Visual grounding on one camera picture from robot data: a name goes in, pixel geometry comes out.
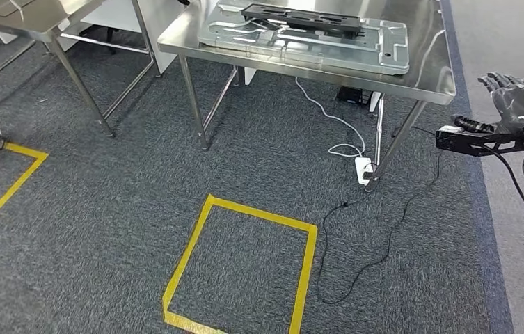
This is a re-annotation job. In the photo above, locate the white power cable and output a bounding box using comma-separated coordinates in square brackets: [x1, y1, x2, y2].
[294, 77, 367, 159]

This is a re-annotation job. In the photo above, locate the stainless steel workbench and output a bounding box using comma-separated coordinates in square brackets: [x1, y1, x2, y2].
[157, 0, 456, 193]

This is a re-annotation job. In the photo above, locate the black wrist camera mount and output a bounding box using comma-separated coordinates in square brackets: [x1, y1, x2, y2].
[436, 125, 524, 158]

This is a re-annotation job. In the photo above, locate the black floor cable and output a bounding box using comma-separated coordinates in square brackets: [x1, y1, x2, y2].
[316, 175, 377, 306]
[335, 125, 443, 305]

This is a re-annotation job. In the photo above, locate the large stamped metal panel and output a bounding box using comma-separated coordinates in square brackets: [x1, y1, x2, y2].
[197, 0, 410, 76]

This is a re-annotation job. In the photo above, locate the long black plastic part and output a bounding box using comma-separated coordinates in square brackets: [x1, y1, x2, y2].
[241, 3, 363, 37]

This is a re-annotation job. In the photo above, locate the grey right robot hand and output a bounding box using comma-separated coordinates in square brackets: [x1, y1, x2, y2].
[454, 71, 524, 136]

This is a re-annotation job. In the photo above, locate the white power strip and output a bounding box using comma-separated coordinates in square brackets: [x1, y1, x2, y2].
[354, 157, 376, 186]

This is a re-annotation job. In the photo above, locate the black power adapter box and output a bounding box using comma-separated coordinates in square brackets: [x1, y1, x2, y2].
[336, 86, 374, 106]

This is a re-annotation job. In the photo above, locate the yellow floor tape square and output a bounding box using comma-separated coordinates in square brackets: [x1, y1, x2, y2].
[161, 193, 319, 334]
[0, 141, 49, 246]

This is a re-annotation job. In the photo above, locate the stainless steel side table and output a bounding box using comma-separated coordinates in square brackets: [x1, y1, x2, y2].
[0, 0, 157, 138]

